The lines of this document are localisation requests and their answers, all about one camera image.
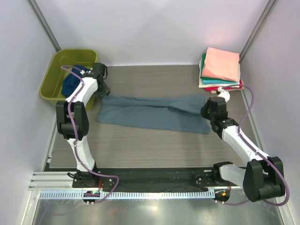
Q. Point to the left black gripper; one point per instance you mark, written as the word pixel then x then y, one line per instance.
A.
pixel 105 91

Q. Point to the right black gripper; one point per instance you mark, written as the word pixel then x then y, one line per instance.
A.
pixel 203 110

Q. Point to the grey-blue t-shirt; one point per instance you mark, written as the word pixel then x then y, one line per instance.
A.
pixel 164 113

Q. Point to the olive green plastic basket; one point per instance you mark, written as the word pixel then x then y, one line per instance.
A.
pixel 50 89

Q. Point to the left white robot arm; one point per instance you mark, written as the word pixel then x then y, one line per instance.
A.
pixel 71 116

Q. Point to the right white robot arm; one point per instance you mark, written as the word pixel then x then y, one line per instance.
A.
pixel 263 177

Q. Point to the red folded t-shirt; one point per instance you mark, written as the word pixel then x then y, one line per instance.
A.
pixel 207 89

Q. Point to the white folded t-shirt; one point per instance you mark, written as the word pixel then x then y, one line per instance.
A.
pixel 202 85

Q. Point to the teal folded t-shirt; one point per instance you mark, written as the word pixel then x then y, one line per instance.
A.
pixel 208 81

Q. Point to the dark blue t-shirt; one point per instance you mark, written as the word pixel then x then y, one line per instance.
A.
pixel 71 81

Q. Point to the tan folded t-shirt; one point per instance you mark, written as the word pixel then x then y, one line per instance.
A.
pixel 242 86

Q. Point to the pink folded t-shirt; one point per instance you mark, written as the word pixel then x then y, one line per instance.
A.
pixel 220 64

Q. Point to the green folded t-shirt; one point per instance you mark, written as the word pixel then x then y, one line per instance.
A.
pixel 202 63

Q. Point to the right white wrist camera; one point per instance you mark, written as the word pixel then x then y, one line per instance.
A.
pixel 222 93

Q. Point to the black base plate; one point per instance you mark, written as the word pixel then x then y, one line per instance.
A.
pixel 150 180

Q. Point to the aluminium rail extrusion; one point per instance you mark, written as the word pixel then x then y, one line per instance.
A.
pixel 50 181

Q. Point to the white slotted cable duct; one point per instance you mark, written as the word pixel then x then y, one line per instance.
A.
pixel 85 195

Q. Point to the left aluminium frame post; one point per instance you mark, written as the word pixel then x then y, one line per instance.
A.
pixel 40 17

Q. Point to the aluminium frame post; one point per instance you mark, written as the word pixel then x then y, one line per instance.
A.
pixel 40 17
pixel 258 27

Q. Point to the right aluminium frame post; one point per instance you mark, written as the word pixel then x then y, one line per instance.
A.
pixel 258 27

